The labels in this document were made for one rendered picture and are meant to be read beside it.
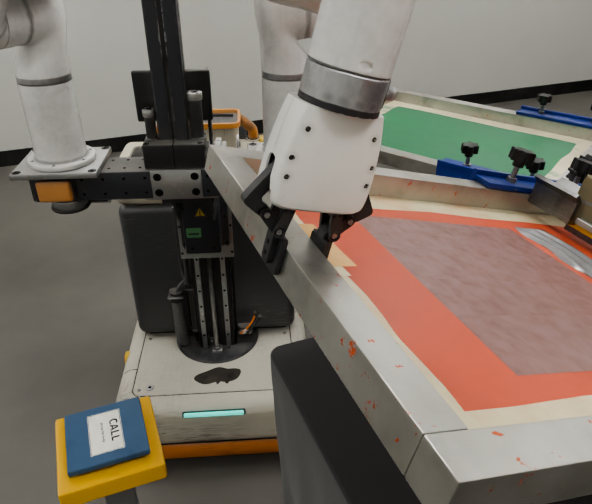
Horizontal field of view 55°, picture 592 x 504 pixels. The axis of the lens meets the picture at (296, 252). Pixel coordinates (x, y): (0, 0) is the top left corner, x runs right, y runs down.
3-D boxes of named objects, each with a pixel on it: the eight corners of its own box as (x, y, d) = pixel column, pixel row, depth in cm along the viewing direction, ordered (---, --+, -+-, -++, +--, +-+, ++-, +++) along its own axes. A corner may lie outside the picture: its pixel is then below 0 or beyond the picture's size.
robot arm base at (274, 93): (255, 138, 122) (252, 63, 114) (314, 136, 122) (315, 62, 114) (256, 166, 108) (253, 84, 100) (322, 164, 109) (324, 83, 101)
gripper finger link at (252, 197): (309, 137, 52) (321, 189, 55) (230, 168, 51) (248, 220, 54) (314, 142, 51) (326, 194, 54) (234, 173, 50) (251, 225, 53)
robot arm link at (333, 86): (377, 69, 55) (369, 98, 56) (294, 50, 51) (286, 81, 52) (419, 89, 49) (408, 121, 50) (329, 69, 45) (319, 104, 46)
